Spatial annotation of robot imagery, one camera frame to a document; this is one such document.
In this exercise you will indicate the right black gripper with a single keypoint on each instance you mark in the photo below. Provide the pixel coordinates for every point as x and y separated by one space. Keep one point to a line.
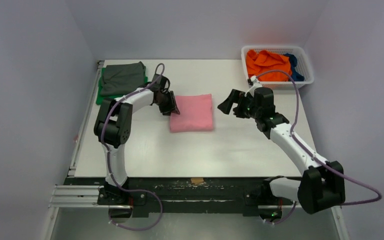
239 107

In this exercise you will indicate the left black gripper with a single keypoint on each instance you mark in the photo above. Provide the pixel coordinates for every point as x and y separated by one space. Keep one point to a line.
171 107

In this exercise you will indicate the pink t shirt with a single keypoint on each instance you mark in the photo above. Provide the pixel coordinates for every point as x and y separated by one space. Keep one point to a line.
196 114

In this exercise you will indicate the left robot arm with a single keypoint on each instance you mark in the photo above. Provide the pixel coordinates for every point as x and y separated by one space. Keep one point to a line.
114 121

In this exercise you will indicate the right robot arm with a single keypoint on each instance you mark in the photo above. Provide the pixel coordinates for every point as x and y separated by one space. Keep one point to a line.
321 185

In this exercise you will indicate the orange t shirt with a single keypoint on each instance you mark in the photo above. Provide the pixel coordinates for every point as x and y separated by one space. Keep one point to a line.
263 61

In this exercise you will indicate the folded grey t shirt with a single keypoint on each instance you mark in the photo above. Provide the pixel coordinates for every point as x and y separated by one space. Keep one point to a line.
122 79

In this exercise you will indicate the white plastic basket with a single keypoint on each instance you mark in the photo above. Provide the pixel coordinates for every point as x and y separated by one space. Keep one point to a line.
303 66

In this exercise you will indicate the folded green t shirt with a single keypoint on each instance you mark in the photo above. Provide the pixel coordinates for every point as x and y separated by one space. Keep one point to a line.
99 97

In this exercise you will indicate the blue t shirt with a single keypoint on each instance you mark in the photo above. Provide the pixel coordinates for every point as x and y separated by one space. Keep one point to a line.
295 75

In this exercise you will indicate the brown tape piece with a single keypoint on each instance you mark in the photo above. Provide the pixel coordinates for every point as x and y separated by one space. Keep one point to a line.
197 180

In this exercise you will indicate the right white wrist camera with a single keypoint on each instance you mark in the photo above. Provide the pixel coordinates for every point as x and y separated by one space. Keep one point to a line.
253 83

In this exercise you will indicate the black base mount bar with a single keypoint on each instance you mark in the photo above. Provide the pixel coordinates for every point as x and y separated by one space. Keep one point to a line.
217 195

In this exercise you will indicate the aluminium frame rail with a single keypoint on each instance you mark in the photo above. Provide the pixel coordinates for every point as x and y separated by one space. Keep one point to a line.
234 149

